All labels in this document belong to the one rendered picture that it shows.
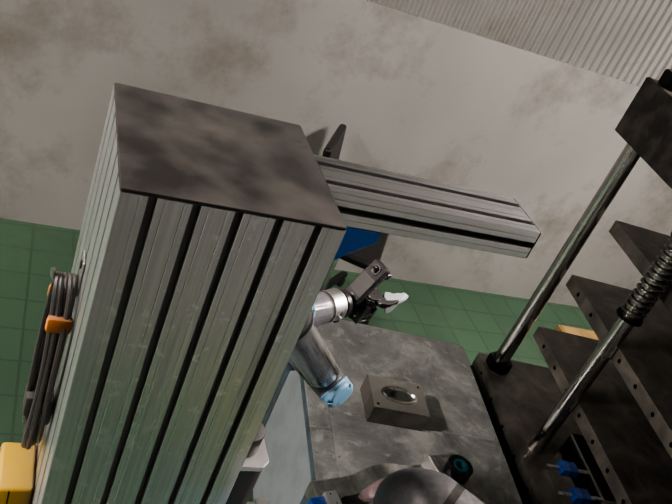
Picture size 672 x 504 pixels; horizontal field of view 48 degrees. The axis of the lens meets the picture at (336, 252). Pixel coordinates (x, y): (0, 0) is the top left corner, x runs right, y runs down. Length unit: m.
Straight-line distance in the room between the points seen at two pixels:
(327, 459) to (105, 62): 2.27
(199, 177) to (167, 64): 3.05
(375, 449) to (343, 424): 0.13
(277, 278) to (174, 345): 0.15
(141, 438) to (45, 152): 3.16
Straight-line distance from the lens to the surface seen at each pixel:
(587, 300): 2.78
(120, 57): 3.85
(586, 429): 2.68
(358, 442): 2.44
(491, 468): 2.64
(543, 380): 3.21
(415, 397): 2.60
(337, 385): 1.68
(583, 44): 4.56
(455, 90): 4.30
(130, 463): 1.05
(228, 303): 0.87
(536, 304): 2.93
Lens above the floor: 2.42
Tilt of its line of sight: 30 degrees down
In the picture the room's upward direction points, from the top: 24 degrees clockwise
